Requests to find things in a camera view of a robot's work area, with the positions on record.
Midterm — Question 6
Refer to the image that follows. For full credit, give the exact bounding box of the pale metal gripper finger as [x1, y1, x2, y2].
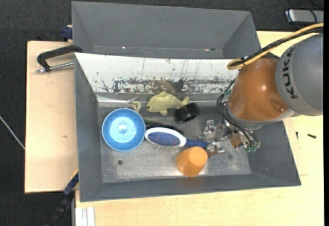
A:
[205, 141, 226, 158]
[201, 119, 224, 141]

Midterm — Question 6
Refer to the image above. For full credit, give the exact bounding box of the orange cup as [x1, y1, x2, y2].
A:
[175, 146, 208, 177]

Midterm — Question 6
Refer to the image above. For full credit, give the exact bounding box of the blue and white hairbrush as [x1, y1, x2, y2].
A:
[144, 127, 210, 149]

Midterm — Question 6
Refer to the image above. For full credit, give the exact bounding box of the yellow-green toy fish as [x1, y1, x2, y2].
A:
[145, 90, 190, 117]

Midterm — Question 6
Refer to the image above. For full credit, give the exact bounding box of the blue bowl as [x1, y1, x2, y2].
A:
[101, 108, 147, 153]

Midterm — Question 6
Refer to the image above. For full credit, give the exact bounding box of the grey metal bin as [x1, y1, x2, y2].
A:
[71, 1, 302, 202]

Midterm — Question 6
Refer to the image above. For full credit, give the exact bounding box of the pale wood board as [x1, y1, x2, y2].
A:
[24, 40, 79, 194]

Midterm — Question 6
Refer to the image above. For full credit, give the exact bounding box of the black ring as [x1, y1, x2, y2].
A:
[174, 102, 201, 124]

